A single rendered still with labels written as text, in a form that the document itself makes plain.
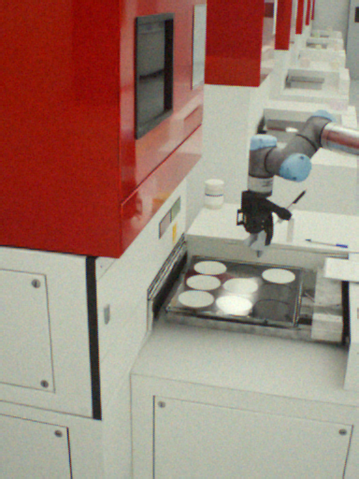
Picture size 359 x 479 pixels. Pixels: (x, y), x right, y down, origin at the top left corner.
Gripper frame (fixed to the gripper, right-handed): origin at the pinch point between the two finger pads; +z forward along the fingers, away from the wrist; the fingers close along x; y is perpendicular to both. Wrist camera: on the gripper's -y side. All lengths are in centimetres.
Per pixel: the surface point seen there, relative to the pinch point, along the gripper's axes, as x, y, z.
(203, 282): -7.1, 15.4, 9.4
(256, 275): -3.8, -1.8, 9.5
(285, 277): 1.5, -9.1, 9.5
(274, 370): 31.9, 17.0, 17.2
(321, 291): 11.2, -15.5, 11.4
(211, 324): 6.3, 20.3, 15.8
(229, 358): 21.7, 24.1, 17.2
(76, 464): 25, 69, 32
